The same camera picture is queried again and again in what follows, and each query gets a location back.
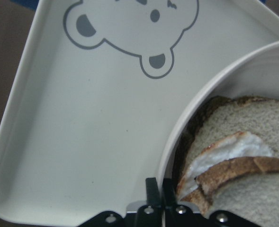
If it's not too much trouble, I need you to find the bread slice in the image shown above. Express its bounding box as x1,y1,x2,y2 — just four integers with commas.
172,96,279,185
182,157,279,227

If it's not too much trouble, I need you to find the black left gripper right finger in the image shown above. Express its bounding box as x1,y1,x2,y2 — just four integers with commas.
162,178,258,227

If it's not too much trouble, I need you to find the cream bear tray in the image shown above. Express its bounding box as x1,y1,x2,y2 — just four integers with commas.
0,0,279,227

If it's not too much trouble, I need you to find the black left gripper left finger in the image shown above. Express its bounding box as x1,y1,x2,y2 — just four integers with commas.
82,178,162,227

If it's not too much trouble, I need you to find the cream round plate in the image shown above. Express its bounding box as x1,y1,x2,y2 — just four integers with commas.
157,37,279,206

